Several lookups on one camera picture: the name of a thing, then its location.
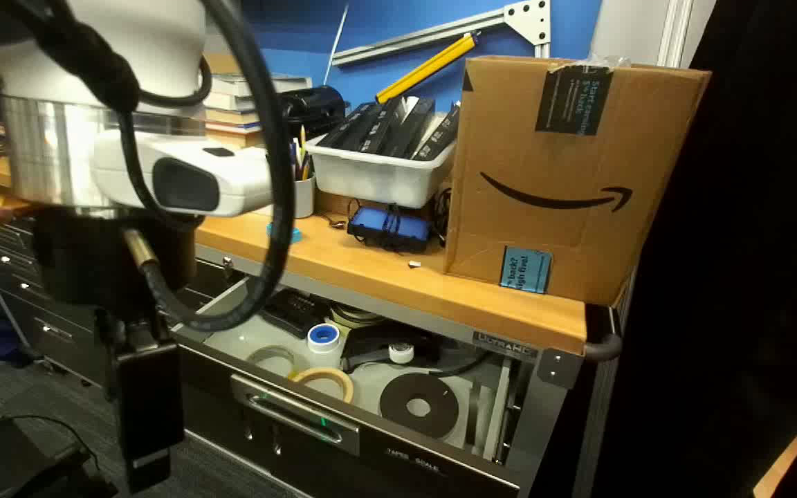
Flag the green pen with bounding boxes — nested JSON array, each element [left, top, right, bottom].
[[289, 124, 315, 183]]

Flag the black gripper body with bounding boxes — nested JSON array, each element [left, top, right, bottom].
[[31, 212, 200, 322]]

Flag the white plastic container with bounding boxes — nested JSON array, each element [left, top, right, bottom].
[[350, 356, 505, 457]]

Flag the white plastic bin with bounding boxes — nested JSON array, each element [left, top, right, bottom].
[[305, 128, 463, 212]]

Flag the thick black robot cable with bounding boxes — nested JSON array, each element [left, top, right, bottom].
[[8, 0, 300, 334]]

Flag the flat black box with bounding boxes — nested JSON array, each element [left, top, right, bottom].
[[369, 95, 438, 158], [325, 98, 394, 150], [410, 99, 466, 164]]

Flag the grey pen cup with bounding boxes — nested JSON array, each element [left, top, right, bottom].
[[290, 174, 319, 222]]

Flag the blue and black pouch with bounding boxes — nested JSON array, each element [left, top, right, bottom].
[[345, 203, 438, 251]]

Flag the thick white book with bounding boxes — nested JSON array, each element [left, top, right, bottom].
[[204, 71, 315, 99]]

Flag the tan masking tape roll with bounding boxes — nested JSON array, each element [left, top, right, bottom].
[[289, 366, 357, 406]]

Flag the thin black cable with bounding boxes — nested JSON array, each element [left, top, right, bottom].
[[117, 52, 217, 233]]

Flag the black equipment case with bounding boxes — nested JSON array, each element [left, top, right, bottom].
[[0, 412, 120, 498]]

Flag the grey steel workbench frame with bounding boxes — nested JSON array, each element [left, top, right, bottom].
[[195, 240, 629, 498]]

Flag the small white tape roll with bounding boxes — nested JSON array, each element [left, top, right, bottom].
[[386, 338, 419, 366]]

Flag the black device with buttons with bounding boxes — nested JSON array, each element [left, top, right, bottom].
[[257, 287, 330, 341]]

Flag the black curtain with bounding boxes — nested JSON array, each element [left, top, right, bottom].
[[589, 0, 797, 498]]

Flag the yellow bar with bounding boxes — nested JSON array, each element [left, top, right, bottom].
[[375, 33, 480, 106]]

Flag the blue wall board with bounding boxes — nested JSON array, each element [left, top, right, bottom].
[[235, 0, 607, 120]]

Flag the black drawer cabinet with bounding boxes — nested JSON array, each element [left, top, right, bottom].
[[0, 215, 242, 395]]

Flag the brown cardboard shipping box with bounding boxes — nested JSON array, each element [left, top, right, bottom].
[[441, 52, 715, 309]]

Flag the black disc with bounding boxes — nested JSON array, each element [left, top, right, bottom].
[[377, 371, 463, 439]]

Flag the aluminium rail with triangular bracket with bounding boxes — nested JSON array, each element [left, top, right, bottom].
[[330, 0, 554, 70]]

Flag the pale yellow tape roll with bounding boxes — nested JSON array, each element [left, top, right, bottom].
[[244, 344, 301, 378]]

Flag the open grey metal drawer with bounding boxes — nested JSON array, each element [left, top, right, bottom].
[[174, 273, 549, 495]]

